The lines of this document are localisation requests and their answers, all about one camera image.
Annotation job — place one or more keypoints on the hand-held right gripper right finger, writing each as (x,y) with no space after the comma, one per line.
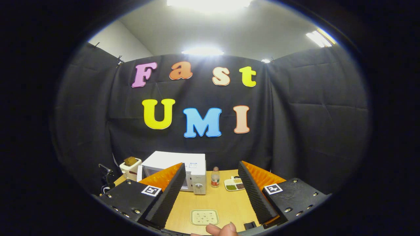
(257,200)

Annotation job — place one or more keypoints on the white toaster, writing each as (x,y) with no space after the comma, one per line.
(129,172)

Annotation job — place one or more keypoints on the black backdrop cloth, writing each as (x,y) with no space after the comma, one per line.
(311,131)

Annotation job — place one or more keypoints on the white divided plate with grains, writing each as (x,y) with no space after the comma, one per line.
(234,184)

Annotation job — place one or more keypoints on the ceiling light panel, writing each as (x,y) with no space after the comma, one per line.
(320,37)
(210,4)
(202,51)

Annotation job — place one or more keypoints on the white microwave oven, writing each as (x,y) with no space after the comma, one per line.
(170,159)

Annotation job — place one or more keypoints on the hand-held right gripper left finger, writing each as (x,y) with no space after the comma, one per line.
(165,201)

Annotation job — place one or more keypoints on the small clear bottle red label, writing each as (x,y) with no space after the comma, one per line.
(215,178)

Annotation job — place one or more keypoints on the toasted bread slice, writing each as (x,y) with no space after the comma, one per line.
(130,161)

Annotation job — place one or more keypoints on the black table clamp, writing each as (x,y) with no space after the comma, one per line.
(250,225)

